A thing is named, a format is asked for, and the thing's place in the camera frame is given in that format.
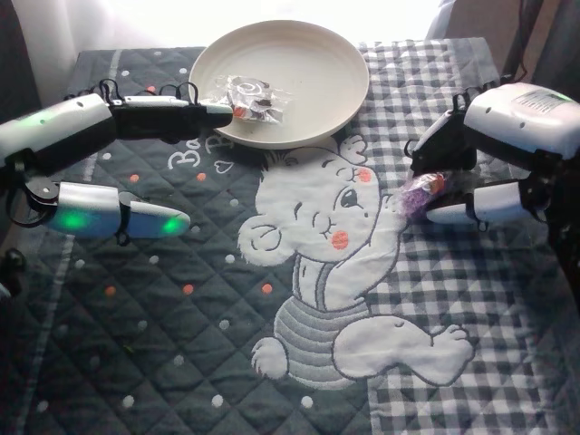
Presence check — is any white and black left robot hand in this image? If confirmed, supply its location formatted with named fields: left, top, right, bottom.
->
left=0, top=79, right=236, bottom=241

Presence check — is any black cable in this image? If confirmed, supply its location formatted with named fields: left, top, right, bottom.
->
left=511, top=0, right=532, bottom=79

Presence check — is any grey quilt with bear print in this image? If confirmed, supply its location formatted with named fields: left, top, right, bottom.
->
left=0, top=38, right=580, bottom=435

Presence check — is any purple candy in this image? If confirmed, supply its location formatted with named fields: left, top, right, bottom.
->
left=392, top=171, right=449, bottom=218

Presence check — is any clear candy packet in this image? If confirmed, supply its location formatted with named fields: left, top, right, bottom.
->
left=209, top=74, right=292, bottom=124

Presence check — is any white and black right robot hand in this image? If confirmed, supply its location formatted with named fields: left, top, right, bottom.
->
left=402, top=81, right=580, bottom=233

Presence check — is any cream round plate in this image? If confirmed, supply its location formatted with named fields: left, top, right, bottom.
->
left=188, top=20, right=371, bottom=151

